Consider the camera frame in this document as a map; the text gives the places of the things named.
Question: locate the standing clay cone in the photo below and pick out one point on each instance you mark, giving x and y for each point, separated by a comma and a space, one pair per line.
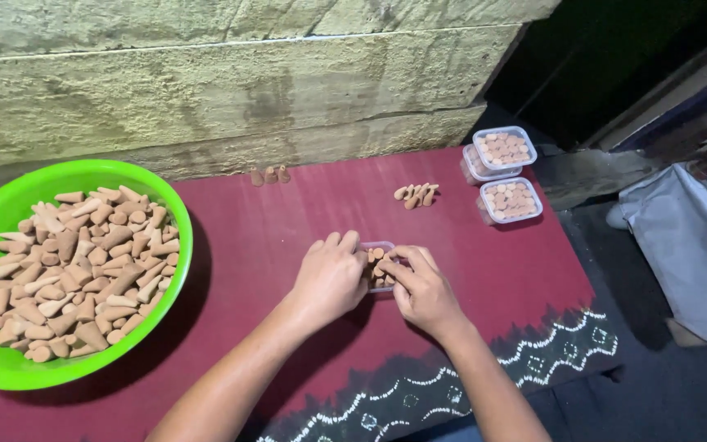
283, 175
257, 178
270, 176

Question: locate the person's right hand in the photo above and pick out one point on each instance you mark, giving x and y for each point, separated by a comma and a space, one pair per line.
427, 298

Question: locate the small cluster of loose cones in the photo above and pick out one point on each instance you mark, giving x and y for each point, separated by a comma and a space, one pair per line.
416, 196

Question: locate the heap of clay cones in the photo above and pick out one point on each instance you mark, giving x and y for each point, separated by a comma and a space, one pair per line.
83, 270

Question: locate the cones packed in open box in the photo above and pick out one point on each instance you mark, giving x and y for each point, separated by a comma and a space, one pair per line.
378, 270

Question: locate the maroon patterned table cloth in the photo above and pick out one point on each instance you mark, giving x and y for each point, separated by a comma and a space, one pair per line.
255, 258

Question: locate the clear plastic box with lid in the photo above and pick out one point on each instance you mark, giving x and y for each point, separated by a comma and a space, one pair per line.
510, 200
504, 148
471, 169

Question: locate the person's right fingers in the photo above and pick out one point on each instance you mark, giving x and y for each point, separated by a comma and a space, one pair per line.
404, 267

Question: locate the person's left hand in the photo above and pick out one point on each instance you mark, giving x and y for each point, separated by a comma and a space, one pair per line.
329, 282

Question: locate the small clear plastic box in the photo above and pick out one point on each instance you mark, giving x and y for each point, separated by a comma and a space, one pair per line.
383, 245

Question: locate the weathered wooden plank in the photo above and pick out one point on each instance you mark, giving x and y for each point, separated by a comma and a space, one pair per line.
593, 175

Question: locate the white cloth sack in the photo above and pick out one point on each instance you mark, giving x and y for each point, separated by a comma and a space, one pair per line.
691, 251

